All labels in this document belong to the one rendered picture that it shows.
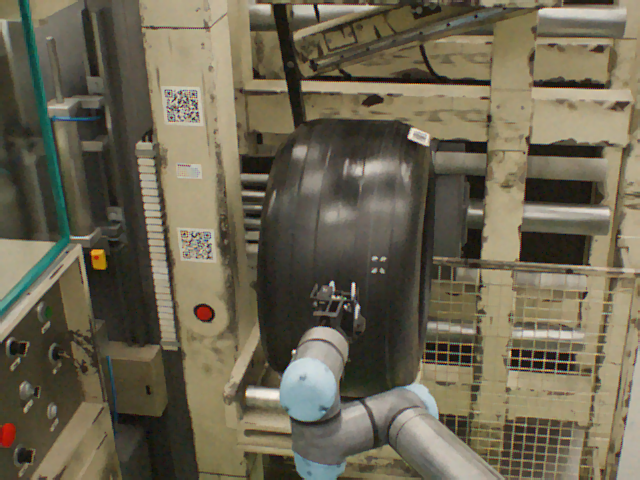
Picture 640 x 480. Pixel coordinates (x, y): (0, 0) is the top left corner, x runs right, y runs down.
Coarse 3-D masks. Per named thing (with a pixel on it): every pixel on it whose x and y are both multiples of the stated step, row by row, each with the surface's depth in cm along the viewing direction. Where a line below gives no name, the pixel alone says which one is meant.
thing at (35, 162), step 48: (0, 0) 141; (0, 48) 141; (0, 96) 142; (0, 144) 143; (48, 144) 159; (0, 192) 144; (48, 192) 160; (0, 240) 145; (48, 240) 161; (0, 288) 146
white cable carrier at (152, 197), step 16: (144, 144) 170; (144, 160) 172; (144, 176) 173; (144, 192) 175; (160, 192) 179; (144, 208) 177; (160, 208) 178; (160, 224) 178; (160, 240) 180; (160, 256) 181; (160, 272) 184; (160, 288) 185; (160, 304) 187; (160, 320) 189; (176, 320) 190; (176, 336) 193
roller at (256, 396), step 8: (248, 392) 183; (256, 392) 183; (264, 392) 183; (272, 392) 183; (248, 400) 183; (256, 400) 183; (264, 400) 183; (272, 400) 182; (344, 400) 180; (352, 400) 180; (280, 408) 183
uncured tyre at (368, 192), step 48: (288, 144) 167; (336, 144) 163; (384, 144) 162; (288, 192) 158; (336, 192) 157; (384, 192) 155; (432, 192) 191; (288, 240) 156; (336, 240) 154; (384, 240) 153; (432, 240) 197; (288, 288) 156; (336, 288) 154; (384, 288) 153; (288, 336) 159; (384, 336) 156; (384, 384) 165
